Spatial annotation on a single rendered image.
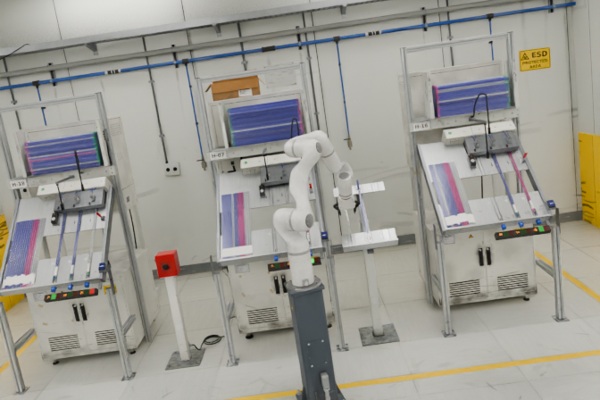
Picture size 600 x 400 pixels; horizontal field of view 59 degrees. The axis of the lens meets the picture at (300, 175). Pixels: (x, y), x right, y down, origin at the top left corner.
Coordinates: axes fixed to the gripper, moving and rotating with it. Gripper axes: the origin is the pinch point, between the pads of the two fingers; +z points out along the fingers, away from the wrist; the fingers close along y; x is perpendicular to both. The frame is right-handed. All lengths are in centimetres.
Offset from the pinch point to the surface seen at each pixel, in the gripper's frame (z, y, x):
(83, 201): -3, -179, 43
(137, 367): 85, -157, -38
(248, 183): 5, -64, 46
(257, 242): 15, -60, -1
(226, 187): 5, -80, 45
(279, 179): 0, -41, 40
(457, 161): 7, 82, 39
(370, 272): 44.1, 10.2, -16.2
